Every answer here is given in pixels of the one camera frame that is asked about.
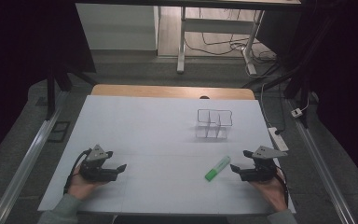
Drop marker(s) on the green highlighter pen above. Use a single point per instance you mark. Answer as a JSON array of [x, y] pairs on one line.
[[217, 169]]

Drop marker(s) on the white table cover sheet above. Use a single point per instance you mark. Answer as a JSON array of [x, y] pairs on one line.
[[155, 140]]

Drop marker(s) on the white cabinet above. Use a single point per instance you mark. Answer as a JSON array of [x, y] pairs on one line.
[[116, 28]]

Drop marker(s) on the person's right hand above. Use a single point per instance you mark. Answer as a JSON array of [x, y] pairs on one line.
[[273, 194]]

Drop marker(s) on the black stand legs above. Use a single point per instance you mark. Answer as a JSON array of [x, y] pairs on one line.
[[60, 81], [295, 74]]

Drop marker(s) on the white metal desk frame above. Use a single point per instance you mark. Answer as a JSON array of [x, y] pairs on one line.
[[217, 26]]

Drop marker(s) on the small white plug adapter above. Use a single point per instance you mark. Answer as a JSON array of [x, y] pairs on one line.
[[296, 112]]

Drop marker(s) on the aluminium rail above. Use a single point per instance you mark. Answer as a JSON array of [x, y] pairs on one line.
[[321, 174], [24, 165]]

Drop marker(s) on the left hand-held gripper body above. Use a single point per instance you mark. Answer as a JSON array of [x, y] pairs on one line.
[[98, 174]]

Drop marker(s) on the black rectangular floor frame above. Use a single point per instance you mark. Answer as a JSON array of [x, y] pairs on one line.
[[59, 131]]

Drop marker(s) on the white power strip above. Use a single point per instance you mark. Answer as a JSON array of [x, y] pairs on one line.
[[278, 139]]

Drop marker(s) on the person's left hand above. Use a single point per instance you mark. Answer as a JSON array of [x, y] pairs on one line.
[[79, 188]]

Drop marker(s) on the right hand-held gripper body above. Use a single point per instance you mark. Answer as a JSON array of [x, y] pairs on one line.
[[261, 172]]

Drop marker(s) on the clear acrylic divided organizer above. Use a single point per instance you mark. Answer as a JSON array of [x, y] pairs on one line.
[[213, 124]]

